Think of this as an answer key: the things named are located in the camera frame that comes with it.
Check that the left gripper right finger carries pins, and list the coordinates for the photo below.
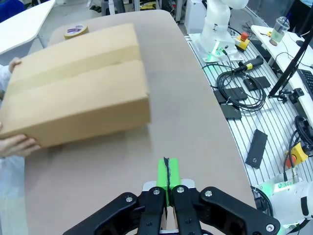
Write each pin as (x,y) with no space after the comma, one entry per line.
(215,210)

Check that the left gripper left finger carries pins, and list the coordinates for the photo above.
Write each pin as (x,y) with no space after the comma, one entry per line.
(117,213)

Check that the brown cardboard box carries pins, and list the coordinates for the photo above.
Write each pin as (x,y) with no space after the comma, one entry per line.
(73,98)

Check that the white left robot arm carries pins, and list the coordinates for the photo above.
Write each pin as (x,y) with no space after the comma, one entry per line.
(293,203)

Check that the person's right forearm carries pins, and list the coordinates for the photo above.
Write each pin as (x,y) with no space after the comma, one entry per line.
(11,191)

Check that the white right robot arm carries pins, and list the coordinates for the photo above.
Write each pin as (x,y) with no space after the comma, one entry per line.
(215,22)

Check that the person's left forearm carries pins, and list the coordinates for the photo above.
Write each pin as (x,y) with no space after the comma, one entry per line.
(4,78)

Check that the person's right hand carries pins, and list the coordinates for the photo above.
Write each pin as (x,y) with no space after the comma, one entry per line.
(17,147)

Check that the person's left hand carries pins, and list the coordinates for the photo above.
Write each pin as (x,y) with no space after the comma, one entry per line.
(14,63)

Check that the long black metal plate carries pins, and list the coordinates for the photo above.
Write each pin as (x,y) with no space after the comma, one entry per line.
(256,149)

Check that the small black metal plate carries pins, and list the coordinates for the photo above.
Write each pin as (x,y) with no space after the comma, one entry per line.
(232,112)
(252,84)
(236,94)
(220,97)
(264,81)

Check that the yellow emergency stop box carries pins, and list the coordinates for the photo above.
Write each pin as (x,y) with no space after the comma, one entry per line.
(299,153)
(243,44)

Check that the aluminium slotted platform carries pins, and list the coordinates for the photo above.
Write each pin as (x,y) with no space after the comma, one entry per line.
(269,122)

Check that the black slanted pole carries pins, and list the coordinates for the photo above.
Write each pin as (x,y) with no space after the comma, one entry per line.
(288,71)

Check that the black keyboard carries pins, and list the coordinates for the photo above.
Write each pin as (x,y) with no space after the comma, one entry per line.
(308,79)

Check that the brown packing tape roll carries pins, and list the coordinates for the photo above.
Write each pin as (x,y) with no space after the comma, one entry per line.
(73,33)

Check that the black computer mouse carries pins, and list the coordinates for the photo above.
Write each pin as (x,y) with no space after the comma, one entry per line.
(300,43)

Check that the clear plastic drink cup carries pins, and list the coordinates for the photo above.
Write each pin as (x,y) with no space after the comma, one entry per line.
(278,31)

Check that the white side table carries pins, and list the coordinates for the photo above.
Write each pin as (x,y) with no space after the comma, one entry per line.
(22,27)

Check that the blue garment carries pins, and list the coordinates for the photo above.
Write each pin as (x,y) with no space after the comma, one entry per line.
(9,8)

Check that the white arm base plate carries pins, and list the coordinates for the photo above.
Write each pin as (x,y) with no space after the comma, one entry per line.
(220,54)
(276,186)

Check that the small black mounted camera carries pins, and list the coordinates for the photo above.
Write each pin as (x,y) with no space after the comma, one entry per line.
(297,94)

